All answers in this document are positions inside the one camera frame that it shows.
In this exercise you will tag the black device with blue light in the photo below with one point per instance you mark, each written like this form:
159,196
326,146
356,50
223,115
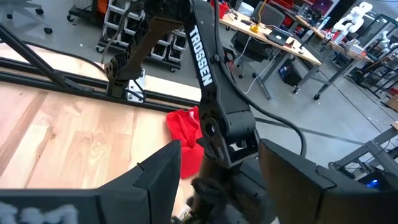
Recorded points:
376,182

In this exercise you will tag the wooden top desk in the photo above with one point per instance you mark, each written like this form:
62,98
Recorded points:
298,49

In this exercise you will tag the black box under desk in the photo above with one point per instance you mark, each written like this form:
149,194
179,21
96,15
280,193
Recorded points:
290,73

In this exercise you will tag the black metal stand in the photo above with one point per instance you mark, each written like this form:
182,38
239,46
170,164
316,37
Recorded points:
373,146

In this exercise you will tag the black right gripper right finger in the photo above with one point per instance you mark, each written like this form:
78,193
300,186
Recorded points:
311,199

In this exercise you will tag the black table frame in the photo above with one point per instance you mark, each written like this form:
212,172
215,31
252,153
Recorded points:
37,77

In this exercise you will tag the long wooden workbench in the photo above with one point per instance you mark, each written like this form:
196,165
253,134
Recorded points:
339,46

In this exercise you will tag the grey laptop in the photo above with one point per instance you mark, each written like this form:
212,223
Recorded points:
280,35

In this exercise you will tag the red cloth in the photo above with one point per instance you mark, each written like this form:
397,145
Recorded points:
185,137

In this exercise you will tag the rolling cart with bins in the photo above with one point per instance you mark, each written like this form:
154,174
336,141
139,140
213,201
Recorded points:
161,49

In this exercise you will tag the red storage bin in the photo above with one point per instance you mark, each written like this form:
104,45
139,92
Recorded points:
221,9

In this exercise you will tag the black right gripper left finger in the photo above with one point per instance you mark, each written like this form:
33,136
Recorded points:
155,186

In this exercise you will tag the black office chair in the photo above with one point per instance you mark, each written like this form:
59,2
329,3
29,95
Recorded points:
25,12

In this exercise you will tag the grey office chair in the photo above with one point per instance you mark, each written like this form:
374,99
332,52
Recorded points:
267,15

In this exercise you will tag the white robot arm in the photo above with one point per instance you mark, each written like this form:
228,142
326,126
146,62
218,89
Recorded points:
353,18

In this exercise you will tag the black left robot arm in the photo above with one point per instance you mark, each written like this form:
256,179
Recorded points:
217,102

